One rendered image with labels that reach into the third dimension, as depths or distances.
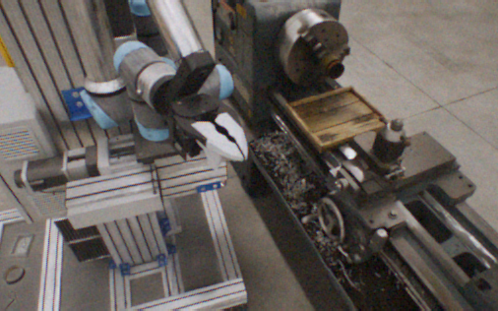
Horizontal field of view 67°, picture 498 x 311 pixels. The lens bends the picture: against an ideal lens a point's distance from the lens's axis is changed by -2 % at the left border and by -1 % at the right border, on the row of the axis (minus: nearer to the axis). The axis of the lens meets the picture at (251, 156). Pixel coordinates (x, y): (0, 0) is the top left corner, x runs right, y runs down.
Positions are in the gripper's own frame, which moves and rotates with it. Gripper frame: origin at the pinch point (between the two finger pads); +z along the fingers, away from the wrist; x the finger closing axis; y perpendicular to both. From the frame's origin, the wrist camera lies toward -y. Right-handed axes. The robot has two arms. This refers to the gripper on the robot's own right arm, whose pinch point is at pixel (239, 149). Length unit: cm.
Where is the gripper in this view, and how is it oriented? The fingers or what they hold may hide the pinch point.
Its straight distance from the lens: 52.3
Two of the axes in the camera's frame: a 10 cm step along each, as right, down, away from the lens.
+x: -7.8, 3.4, -5.2
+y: -1.1, 7.5, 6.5
